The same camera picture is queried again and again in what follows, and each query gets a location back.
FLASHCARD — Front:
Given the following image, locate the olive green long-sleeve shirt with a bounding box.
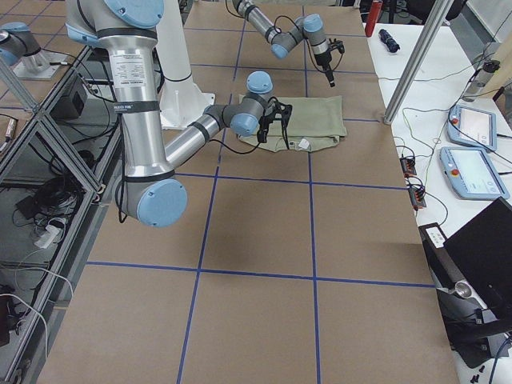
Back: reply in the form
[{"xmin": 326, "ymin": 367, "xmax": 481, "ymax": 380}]
[{"xmin": 259, "ymin": 95, "xmax": 347, "ymax": 153}]

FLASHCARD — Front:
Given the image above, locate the orange connector board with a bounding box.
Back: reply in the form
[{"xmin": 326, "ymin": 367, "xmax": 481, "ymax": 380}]
[
  {"xmin": 399, "ymin": 156, "xmax": 417, "ymax": 178},
  {"xmin": 408, "ymin": 185, "xmax": 426, "ymax": 211}
]

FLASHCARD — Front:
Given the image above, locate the white paper hang tag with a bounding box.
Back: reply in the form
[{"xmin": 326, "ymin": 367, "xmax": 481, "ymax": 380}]
[{"xmin": 298, "ymin": 138, "xmax": 310, "ymax": 151}]

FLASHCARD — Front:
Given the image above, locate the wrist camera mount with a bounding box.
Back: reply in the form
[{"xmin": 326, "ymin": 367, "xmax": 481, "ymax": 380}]
[
  {"xmin": 329, "ymin": 38, "xmax": 345, "ymax": 55},
  {"xmin": 276, "ymin": 102, "xmax": 293, "ymax": 149}
]

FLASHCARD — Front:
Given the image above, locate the dark blue rolled cloth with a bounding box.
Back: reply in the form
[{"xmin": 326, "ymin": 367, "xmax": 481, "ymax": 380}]
[{"xmin": 378, "ymin": 29, "xmax": 400, "ymax": 54}]

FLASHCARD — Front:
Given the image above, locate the white power strip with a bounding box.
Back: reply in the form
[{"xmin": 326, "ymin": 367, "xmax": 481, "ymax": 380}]
[{"xmin": 34, "ymin": 218, "xmax": 67, "ymax": 249}]

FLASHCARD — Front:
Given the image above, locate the clear water bottle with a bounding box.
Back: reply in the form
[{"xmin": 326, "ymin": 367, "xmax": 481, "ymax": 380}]
[{"xmin": 462, "ymin": 59, "xmax": 501, "ymax": 102}]

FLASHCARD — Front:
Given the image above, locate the black monitor laptop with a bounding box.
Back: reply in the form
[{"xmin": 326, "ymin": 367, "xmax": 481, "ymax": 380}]
[{"xmin": 419, "ymin": 198, "xmax": 511, "ymax": 318}]

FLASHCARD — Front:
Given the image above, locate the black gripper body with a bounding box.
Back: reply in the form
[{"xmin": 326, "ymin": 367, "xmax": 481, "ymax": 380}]
[
  {"xmin": 312, "ymin": 43, "xmax": 333, "ymax": 78},
  {"xmin": 257, "ymin": 106, "xmax": 279, "ymax": 138}
]

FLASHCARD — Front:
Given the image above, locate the lower teach pendant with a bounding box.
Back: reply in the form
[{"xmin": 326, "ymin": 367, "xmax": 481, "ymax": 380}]
[{"xmin": 439, "ymin": 146, "xmax": 510, "ymax": 201}]

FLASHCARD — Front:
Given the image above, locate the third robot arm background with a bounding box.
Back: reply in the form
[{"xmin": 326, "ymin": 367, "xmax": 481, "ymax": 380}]
[{"xmin": 1, "ymin": 22, "xmax": 68, "ymax": 80}]

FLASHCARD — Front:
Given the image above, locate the upper teach pendant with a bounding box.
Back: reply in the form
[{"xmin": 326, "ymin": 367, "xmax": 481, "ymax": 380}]
[{"xmin": 446, "ymin": 104, "xmax": 498, "ymax": 152}]

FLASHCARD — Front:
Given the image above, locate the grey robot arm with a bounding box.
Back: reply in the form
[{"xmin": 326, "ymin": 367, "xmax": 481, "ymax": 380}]
[
  {"xmin": 66, "ymin": 1, "xmax": 279, "ymax": 227},
  {"xmin": 232, "ymin": 1, "xmax": 345, "ymax": 87}
]

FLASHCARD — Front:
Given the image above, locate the black camera stand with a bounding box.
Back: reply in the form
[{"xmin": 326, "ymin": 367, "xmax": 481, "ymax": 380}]
[{"xmin": 436, "ymin": 288, "xmax": 511, "ymax": 368}]

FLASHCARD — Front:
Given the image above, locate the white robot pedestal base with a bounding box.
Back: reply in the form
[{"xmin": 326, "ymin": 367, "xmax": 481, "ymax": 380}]
[{"xmin": 156, "ymin": 0, "xmax": 215, "ymax": 130}]

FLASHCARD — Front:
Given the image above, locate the black power box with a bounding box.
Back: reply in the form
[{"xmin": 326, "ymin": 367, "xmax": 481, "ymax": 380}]
[{"xmin": 50, "ymin": 84, "xmax": 86, "ymax": 119}]

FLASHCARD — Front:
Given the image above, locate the red cylinder bottle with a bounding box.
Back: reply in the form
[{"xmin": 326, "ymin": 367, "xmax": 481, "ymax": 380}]
[{"xmin": 365, "ymin": 0, "xmax": 382, "ymax": 38}]

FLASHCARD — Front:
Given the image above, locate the aluminium frame rail structure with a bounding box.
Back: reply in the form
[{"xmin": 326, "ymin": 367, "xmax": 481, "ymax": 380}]
[{"xmin": 1, "ymin": 46, "xmax": 122, "ymax": 383}]

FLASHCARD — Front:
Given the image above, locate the orange connector board upper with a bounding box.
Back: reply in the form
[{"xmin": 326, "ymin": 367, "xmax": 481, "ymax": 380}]
[{"xmin": 399, "ymin": 156, "xmax": 417, "ymax": 178}]

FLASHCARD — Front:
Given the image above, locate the orange connector board lower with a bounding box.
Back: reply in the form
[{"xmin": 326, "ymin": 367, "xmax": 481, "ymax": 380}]
[{"xmin": 408, "ymin": 185, "xmax": 426, "ymax": 211}]

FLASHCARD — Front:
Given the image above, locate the aluminium frame post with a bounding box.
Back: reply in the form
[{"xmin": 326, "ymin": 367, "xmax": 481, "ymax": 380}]
[{"xmin": 383, "ymin": 0, "xmax": 454, "ymax": 125}]

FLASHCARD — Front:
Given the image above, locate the teach pendant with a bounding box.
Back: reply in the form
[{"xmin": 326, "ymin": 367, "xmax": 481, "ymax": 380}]
[
  {"xmin": 446, "ymin": 104, "xmax": 498, "ymax": 152},
  {"xmin": 439, "ymin": 146, "xmax": 510, "ymax": 201}
]

